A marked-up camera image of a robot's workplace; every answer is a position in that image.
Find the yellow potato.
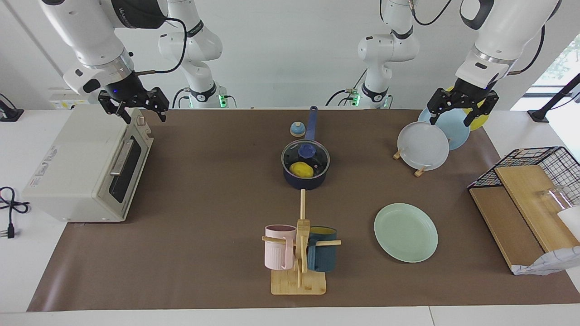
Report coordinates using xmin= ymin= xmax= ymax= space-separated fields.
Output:
xmin=290 ymin=162 xmax=315 ymax=178

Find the white printed cloth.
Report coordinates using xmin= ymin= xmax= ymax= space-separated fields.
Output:
xmin=512 ymin=246 xmax=580 ymax=276

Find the white power strip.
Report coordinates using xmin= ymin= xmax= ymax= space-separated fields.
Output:
xmin=49 ymin=87 xmax=102 ymax=110

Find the clear glass cup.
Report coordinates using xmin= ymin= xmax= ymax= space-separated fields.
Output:
xmin=538 ymin=186 xmax=572 ymax=213

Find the wooden mug tree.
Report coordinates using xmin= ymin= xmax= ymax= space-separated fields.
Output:
xmin=262 ymin=189 xmax=341 ymax=296

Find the dark teal mug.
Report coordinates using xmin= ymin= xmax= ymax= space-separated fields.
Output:
xmin=307 ymin=226 xmax=338 ymax=273

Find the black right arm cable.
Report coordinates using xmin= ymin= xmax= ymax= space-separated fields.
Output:
xmin=136 ymin=17 xmax=188 ymax=75

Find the black angled stand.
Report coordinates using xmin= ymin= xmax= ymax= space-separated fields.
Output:
xmin=528 ymin=74 xmax=580 ymax=123

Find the grey plate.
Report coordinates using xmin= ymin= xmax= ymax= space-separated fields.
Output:
xmin=397 ymin=121 xmax=450 ymax=171

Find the brown table mat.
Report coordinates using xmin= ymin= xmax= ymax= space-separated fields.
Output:
xmin=27 ymin=109 xmax=580 ymax=312

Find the black wire basket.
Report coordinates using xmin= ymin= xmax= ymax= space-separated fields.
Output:
xmin=468 ymin=146 xmax=580 ymax=206

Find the dark blue saucepan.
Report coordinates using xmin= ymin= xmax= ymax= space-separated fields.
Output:
xmin=281 ymin=106 xmax=330 ymax=190

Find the pink ribbed mug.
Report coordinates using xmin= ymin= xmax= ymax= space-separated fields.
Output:
xmin=265 ymin=225 xmax=297 ymax=271

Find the black desk clamp mount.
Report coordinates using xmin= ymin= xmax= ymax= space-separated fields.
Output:
xmin=0 ymin=94 xmax=24 ymax=122

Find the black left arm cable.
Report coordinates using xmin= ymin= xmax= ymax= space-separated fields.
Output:
xmin=410 ymin=0 xmax=545 ymax=76

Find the black base cable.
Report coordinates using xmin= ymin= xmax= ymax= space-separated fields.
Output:
xmin=325 ymin=68 xmax=368 ymax=107
xmin=172 ymin=87 xmax=192 ymax=109

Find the mint green plate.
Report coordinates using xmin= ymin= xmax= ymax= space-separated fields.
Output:
xmin=374 ymin=203 xmax=439 ymax=263

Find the wooden two-tier shelf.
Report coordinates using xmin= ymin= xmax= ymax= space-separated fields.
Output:
xmin=469 ymin=165 xmax=580 ymax=272

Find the glass lid with blue knob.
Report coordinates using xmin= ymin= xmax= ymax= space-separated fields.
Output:
xmin=281 ymin=139 xmax=330 ymax=178

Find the light blue plate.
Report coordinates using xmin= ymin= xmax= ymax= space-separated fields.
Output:
xmin=418 ymin=106 xmax=471 ymax=151

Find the yellow plate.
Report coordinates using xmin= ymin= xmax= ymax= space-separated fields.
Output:
xmin=446 ymin=86 xmax=490 ymax=131

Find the black power cord with plug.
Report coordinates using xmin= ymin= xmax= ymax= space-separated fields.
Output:
xmin=0 ymin=187 xmax=30 ymax=239

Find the cream toaster oven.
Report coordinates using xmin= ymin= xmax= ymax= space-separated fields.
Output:
xmin=22 ymin=105 xmax=155 ymax=222

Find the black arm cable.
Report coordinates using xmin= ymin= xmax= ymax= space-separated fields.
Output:
xmin=136 ymin=17 xmax=188 ymax=75
xmin=410 ymin=0 xmax=545 ymax=76

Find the wooden plate rack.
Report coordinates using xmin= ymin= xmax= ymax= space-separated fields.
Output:
xmin=393 ymin=149 xmax=429 ymax=177

